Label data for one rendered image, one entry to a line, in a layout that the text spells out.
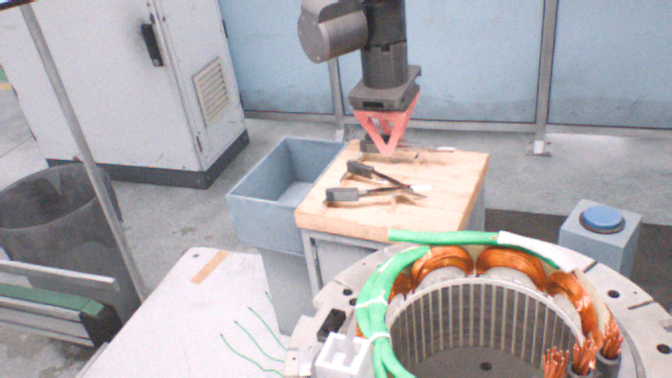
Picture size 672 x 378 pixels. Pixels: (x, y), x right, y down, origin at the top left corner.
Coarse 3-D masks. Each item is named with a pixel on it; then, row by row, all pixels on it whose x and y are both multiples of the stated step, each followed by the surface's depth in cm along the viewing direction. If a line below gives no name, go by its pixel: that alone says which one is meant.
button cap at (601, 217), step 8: (592, 208) 68; (600, 208) 68; (608, 208) 68; (584, 216) 68; (592, 216) 67; (600, 216) 67; (608, 216) 67; (616, 216) 66; (592, 224) 67; (600, 224) 66; (608, 224) 66; (616, 224) 66
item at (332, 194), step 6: (330, 192) 69; (336, 192) 69; (342, 192) 69; (348, 192) 69; (354, 192) 68; (330, 198) 70; (336, 198) 69; (342, 198) 69; (348, 198) 69; (354, 198) 69
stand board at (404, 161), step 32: (352, 160) 80; (384, 160) 79; (448, 160) 77; (480, 160) 76; (320, 192) 74; (416, 192) 72; (448, 192) 71; (320, 224) 71; (352, 224) 69; (384, 224) 67; (416, 224) 66; (448, 224) 66
